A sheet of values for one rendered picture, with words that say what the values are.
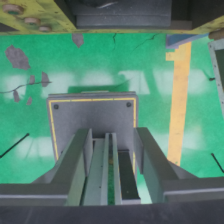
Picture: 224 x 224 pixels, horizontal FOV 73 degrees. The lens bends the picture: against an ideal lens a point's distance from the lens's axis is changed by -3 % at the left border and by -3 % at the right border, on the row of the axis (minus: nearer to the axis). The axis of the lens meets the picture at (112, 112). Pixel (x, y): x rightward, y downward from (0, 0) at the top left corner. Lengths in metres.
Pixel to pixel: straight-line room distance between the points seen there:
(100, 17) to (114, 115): 0.71
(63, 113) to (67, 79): 0.40
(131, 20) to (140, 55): 0.79
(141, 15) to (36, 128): 1.40
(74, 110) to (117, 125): 0.35
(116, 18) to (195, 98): 1.21
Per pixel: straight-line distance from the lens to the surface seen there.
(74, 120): 1.24
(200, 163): 2.04
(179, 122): 1.71
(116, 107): 1.18
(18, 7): 0.55
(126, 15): 0.75
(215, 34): 0.88
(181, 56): 1.61
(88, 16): 0.75
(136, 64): 1.49
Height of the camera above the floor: 1.47
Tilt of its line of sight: 75 degrees down
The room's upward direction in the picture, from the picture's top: 177 degrees clockwise
